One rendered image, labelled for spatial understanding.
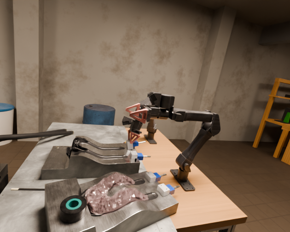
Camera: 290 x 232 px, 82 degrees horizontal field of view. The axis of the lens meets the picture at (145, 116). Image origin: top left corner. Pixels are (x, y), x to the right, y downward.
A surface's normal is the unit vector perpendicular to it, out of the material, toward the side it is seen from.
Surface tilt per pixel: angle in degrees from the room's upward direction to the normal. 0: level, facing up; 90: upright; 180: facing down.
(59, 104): 90
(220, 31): 90
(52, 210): 0
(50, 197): 0
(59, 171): 90
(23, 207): 0
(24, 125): 90
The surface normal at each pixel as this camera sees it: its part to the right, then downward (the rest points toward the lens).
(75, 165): 0.29, 0.28
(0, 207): 0.16, -0.96
